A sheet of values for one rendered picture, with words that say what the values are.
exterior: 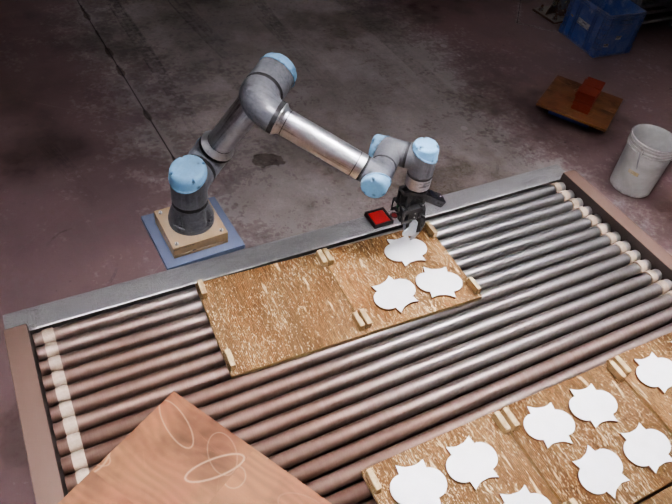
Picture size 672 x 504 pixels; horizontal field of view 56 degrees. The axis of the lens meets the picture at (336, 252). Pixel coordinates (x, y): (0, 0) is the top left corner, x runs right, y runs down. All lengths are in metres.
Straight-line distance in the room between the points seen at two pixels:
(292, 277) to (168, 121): 2.45
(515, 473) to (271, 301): 0.82
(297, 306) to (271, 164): 2.09
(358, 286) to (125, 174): 2.17
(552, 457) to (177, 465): 0.94
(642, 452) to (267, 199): 2.44
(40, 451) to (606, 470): 1.39
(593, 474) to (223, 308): 1.09
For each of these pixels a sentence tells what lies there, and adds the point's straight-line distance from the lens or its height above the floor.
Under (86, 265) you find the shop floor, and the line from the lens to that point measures 3.38.
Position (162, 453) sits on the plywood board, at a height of 1.04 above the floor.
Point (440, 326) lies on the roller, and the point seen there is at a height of 0.92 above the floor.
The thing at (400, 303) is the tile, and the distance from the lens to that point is 1.95.
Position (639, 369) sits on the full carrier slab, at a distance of 2.08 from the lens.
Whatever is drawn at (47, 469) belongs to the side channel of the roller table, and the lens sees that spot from 1.68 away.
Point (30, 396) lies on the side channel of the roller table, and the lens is 1.80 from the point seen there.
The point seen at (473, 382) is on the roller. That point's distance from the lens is 1.87.
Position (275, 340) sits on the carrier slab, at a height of 0.94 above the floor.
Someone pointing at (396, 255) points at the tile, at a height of 0.95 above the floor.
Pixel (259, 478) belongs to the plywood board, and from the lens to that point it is 1.50.
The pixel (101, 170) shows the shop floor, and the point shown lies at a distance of 3.92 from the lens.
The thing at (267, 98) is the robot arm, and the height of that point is 1.48.
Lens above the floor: 2.41
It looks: 45 degrees down
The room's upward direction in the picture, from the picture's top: 9 degrees clockwise
